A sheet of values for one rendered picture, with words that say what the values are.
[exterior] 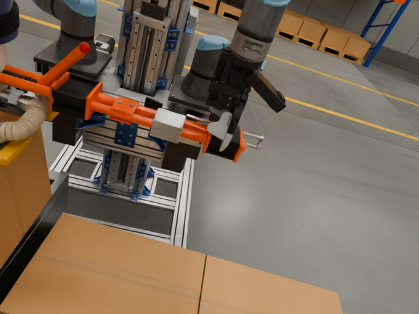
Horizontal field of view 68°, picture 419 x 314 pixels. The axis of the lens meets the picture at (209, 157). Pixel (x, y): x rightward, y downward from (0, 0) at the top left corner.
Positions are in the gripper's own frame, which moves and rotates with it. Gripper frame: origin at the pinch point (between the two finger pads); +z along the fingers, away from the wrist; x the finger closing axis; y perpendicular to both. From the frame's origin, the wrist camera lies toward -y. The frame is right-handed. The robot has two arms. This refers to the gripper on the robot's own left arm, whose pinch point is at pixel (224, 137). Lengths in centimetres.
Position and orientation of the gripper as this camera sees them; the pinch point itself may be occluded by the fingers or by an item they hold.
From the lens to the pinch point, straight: 74.6
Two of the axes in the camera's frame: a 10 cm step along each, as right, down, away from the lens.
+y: -9.5, -2.7, -1.2
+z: -2.9, 7.7, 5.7
